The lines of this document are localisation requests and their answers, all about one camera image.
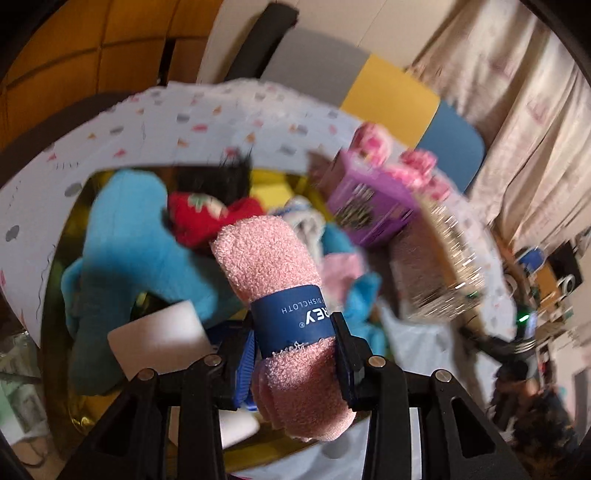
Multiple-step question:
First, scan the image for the patterned white tablecloth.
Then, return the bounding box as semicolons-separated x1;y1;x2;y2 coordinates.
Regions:
0;78;518;480

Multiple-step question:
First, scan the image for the yellow green sponge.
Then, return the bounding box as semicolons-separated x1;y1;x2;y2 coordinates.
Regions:
249;169;294;211

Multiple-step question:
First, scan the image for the pink dishcloth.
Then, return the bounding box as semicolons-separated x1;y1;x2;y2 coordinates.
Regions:
211;215;355;441

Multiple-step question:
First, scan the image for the grey yellow blue chair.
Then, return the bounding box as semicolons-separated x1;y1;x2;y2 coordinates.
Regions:
225;2;485;192

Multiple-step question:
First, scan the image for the pink plush toy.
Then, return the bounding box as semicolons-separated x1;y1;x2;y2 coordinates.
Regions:
349;122;452;201

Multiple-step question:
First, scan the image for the gold metal tin tray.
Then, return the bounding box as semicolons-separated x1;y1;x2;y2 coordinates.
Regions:
38;165;371;474

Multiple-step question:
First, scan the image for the orange wooden cabinet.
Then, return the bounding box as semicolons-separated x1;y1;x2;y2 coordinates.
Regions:
1;0;221;147

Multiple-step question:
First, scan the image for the red christmas sock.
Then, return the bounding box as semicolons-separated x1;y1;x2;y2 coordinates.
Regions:
167;192;264;250

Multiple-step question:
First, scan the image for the beige patterned curtain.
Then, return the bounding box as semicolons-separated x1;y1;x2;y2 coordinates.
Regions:
410;1;590;250

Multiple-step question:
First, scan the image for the blue plush toy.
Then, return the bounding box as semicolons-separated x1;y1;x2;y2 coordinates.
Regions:
59;169;389;398

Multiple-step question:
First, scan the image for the ornate silver tissue box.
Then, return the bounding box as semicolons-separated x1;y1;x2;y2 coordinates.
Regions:
390;195;486;324

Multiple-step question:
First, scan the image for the purple cardboard box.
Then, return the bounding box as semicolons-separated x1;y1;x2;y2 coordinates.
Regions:
318;149;418;247

